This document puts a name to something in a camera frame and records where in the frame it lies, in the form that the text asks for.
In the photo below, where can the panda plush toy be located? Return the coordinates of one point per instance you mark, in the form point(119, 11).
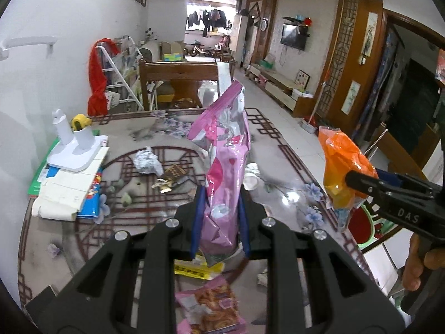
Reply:
point(150, 34)

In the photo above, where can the hanging clothes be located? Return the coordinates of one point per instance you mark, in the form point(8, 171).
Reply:
point(208, 19)

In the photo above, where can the red cloth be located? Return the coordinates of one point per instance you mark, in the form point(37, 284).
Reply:
point(97, 76)

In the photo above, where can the brown cigarette box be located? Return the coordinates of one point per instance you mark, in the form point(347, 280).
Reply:
point(173, 175)

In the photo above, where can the red green plastic stool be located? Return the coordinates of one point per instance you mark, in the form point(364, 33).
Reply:
point(361, 229)

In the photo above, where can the white plastic holder stand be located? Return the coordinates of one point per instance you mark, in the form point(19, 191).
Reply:
point(74, 149)

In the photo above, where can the wooden television cabinet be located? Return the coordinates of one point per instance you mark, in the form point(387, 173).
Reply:
point(281, 88)

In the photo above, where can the yellow packet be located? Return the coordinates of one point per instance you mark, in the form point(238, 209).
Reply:
point(194, 269)

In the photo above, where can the white wall shelf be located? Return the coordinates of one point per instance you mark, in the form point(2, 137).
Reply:
point(27, 43)

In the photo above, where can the small paper scrap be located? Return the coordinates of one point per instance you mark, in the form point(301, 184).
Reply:
point(262, 277)

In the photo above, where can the small standing picture frame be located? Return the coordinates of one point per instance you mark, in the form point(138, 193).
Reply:
point(302, 79)

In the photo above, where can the clear plastic bag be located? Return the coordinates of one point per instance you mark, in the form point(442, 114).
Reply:
point(208, 94)

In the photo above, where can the green flat box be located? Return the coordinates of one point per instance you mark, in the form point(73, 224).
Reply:
point(36, 181)

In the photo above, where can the long wall scroll painting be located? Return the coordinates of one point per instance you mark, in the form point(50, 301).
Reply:
point(370, 34)

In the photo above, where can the person's right hand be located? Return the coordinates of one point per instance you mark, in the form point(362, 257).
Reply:
point(413, 268)

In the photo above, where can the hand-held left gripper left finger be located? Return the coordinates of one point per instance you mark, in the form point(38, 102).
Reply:
point(196, 215)

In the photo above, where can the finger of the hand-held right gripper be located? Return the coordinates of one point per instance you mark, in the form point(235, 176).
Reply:
point(363, 182)
point(386, 173)

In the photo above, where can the crumpled white paper ball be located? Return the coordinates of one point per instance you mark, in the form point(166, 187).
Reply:
point(146, 160)

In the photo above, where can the wall television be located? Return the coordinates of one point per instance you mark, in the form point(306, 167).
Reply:
point(293, 36)

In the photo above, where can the white crumpled wrapper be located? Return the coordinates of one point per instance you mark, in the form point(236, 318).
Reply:
point(251, 177)

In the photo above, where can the pink snack bag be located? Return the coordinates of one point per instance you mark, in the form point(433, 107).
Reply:
point(224, 167)

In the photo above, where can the pink cookie packet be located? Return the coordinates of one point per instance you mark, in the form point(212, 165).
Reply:
point(208, 306)

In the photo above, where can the stacked cardboard boxes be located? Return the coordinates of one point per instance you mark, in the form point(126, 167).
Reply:
point(172, 51)

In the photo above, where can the short wall scroll painting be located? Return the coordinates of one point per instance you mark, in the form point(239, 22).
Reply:
point(351, 97)

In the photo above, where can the wooden chair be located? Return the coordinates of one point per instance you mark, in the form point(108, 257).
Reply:
point(177, 71)

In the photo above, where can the blue printed box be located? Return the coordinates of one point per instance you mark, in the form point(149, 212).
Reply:
point(91, 198)

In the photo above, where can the orange plastic bag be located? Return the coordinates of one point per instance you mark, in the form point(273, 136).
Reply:
point(339, 160)

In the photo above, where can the broom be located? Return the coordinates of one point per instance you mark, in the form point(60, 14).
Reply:
point(307, 123)

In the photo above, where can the white standing air conditioner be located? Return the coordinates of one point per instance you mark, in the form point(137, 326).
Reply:
point(240, 34)

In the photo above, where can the white folding rack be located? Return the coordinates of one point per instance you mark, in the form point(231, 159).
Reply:
point(125, 62)

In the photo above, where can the child's balance bike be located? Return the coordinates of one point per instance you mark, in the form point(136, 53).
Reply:
point(198, 51)

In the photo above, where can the round wall clock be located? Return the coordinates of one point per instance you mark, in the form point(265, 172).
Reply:
point(264, 24)

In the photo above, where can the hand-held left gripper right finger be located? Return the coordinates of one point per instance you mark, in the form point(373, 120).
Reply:
point(245, 231)

